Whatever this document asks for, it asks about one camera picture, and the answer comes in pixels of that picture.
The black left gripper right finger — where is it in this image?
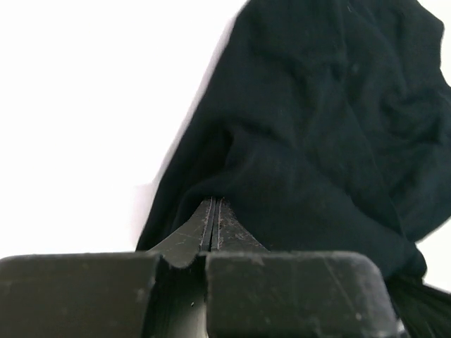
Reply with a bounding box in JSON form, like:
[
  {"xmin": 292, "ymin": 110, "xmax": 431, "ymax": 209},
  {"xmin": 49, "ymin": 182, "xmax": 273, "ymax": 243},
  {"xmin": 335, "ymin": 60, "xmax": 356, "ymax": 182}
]
[{"xmin": 211, "ymin": 199, "xmax": 268, "ymax": 253}]

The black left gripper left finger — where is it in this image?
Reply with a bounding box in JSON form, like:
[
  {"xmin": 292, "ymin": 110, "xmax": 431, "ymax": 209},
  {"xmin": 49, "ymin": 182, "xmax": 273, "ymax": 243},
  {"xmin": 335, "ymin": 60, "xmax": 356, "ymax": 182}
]
[{"xmin": 149, "ymin": 198, "xmax": 214, "ymax": 268}]

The black t-shirt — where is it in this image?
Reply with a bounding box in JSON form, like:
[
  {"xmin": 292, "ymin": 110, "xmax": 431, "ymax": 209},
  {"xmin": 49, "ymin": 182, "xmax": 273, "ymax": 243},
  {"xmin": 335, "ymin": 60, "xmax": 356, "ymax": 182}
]
[{"xmin": 137, "ymin": 1, "xmax": 450, "ymax": 337}]

